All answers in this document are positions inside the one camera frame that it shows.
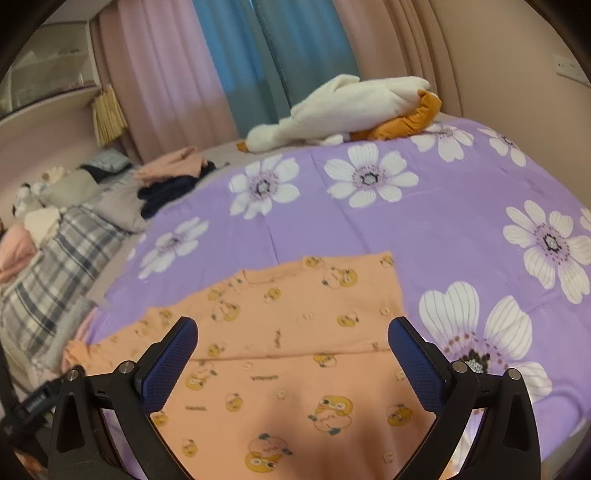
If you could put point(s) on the pink curtain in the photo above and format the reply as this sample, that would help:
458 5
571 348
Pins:
161 69
397 37

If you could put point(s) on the cream cloth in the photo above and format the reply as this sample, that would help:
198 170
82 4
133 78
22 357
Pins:
41 224

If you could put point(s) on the navy garment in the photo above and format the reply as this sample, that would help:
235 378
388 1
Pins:
161 194

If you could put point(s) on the blue curtain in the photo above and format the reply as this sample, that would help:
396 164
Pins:
258 55

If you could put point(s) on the blue checked pillow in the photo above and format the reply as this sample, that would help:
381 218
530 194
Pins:
106 161

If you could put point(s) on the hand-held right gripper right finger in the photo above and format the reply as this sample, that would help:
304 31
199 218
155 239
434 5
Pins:
415 367

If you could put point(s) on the straw tassel hanging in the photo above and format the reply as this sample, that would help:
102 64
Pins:
110 117

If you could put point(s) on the pink cloth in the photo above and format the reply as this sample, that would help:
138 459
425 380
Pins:
16 254

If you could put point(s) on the pink folded garment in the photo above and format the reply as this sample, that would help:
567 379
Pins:
171 166

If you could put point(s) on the small plush toy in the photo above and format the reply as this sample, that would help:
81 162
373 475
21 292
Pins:
27 196

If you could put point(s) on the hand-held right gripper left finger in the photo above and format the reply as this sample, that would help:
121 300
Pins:
170 367

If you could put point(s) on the orange cartoon print garment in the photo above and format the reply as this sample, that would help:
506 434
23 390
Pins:
286 314

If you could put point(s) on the white shelf unit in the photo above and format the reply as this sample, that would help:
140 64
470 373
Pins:
46 69

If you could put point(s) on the grey plaid bedding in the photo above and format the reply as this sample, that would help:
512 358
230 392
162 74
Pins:
51 277

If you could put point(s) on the white wall socket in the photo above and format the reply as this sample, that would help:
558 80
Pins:
571 68

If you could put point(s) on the white goose plush toy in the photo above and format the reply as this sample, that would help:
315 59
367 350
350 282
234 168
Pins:
351 106

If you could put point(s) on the purple floral blanket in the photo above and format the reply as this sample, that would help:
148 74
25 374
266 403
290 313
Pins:
369 221

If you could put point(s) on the grey pillow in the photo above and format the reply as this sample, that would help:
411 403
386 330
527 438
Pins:
115 203

